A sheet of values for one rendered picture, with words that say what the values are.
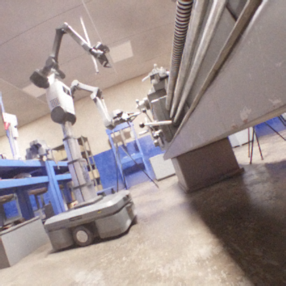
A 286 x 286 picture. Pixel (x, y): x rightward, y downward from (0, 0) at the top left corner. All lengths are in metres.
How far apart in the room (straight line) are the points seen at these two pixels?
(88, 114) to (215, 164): 4.85
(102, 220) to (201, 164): 1.12
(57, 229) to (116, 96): 4.94
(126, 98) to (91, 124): 1.46
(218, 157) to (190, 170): 0.34
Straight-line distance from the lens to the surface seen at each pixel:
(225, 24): 0.47
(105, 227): 1.25
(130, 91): 5.81
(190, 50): 0.49
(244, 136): 5.38
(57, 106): 1.63
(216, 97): 0.21
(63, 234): 1.44
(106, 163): 5.47
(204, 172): 1.82
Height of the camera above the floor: 0.40
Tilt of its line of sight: 8 degrees up
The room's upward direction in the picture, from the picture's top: 20 degrees counter-clockwise
